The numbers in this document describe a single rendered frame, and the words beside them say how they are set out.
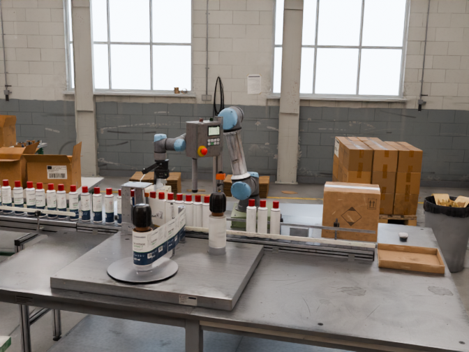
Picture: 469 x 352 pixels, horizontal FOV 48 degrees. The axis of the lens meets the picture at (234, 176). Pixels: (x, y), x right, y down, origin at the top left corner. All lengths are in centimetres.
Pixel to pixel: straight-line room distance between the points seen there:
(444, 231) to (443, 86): 393
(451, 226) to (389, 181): 142
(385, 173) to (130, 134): 419
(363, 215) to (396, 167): 333
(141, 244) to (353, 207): 120
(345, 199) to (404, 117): 561
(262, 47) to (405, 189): 325
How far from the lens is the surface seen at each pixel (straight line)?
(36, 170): 431
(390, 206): 626
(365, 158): 608
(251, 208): 275
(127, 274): 231
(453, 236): 501
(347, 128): 829
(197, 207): 283
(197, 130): 277
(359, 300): 229
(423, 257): 287
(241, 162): 303
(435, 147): 862
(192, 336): 217
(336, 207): 291
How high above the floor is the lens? 176
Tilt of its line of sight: 12 degrees down
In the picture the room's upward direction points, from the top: 1 degrees clockwise
